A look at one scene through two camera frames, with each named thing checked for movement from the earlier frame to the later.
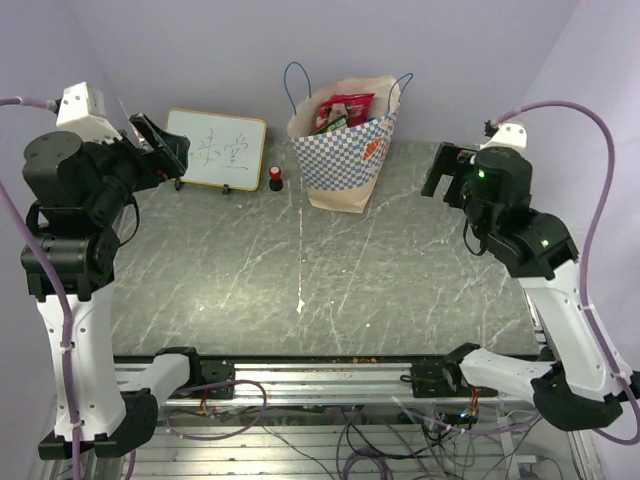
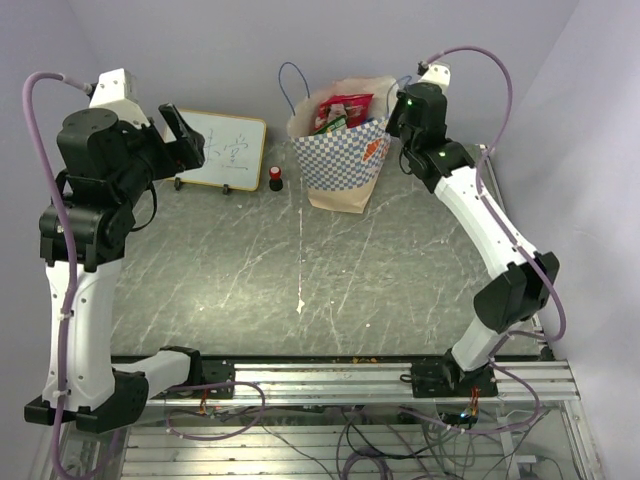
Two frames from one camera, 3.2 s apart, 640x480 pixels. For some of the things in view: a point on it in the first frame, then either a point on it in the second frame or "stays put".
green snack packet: [335, 123] stays put
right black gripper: [450, 159] → [391, 126]
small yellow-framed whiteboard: [226, 150] stays put
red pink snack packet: [355, 107] stays put
